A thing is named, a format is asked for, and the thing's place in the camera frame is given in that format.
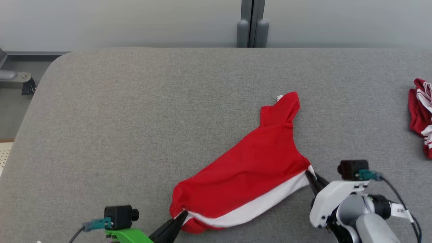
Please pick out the grey cylinder post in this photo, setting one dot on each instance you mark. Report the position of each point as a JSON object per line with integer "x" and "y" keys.
{"x": 262, "y": 33}
{"x": 242, "y": 33}

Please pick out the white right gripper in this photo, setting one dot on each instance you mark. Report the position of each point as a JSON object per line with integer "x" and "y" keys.
{"x": 327, "y": 202}

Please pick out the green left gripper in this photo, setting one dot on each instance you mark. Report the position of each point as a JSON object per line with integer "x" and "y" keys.
{"x": 128, "y": 236}

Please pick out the red shorts white stripes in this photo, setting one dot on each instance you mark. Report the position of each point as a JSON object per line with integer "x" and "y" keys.
{"x": 416, "y": 114}

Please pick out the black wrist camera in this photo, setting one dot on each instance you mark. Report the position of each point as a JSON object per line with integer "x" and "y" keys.
{"x": 118, "y": 216}
{"x": 351, "y": 168}

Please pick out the red basketball jersey number 23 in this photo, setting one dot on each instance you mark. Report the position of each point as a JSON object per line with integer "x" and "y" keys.
{"x": 253, "y": 162}

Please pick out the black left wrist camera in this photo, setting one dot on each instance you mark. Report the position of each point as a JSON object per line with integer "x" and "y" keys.
{"x": 118, "y": 216}

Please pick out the grey vertical wall frame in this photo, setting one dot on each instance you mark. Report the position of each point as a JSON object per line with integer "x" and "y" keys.
{"x": 253, "y": 10}

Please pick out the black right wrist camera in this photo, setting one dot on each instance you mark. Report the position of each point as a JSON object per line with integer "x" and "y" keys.
{"x": 351, "y": 168}

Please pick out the beige perforated panel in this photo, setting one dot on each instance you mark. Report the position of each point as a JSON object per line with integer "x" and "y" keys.
{"x": 5, "y": 157}

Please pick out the silver metal bracket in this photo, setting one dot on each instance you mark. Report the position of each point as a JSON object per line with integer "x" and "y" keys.
{"x": 11, "y": 77}

